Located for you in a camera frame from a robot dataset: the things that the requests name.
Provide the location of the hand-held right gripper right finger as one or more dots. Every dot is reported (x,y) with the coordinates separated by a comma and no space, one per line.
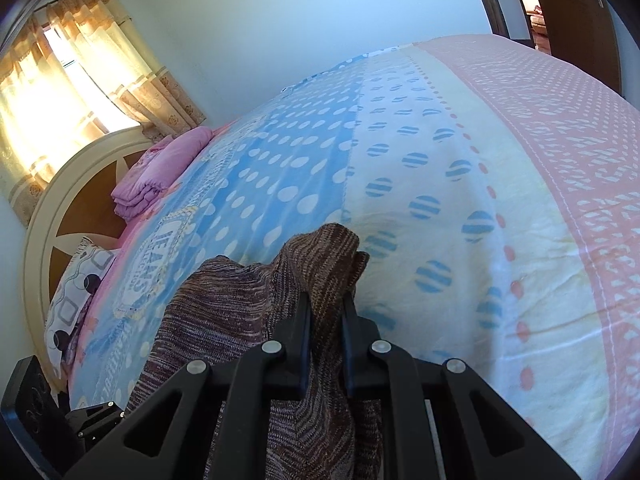
(350,340)

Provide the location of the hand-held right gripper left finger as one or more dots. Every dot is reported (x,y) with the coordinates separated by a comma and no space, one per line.
(300,330)

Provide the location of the brown knitted sweater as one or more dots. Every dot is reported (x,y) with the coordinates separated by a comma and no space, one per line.
(235,300)

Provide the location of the white patterned pillow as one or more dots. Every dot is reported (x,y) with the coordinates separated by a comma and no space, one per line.
(75,285)

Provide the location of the blue pink patterned bedsheet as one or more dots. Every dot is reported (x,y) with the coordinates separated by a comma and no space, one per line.
(450,210)

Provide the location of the cream wooden headboard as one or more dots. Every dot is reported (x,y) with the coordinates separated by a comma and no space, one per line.
(80,210)

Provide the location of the folded pink quilt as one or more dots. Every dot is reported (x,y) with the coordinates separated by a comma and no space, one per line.
(150,180)

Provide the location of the brown wooden door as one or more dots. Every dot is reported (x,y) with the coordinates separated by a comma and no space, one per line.
(575,25)

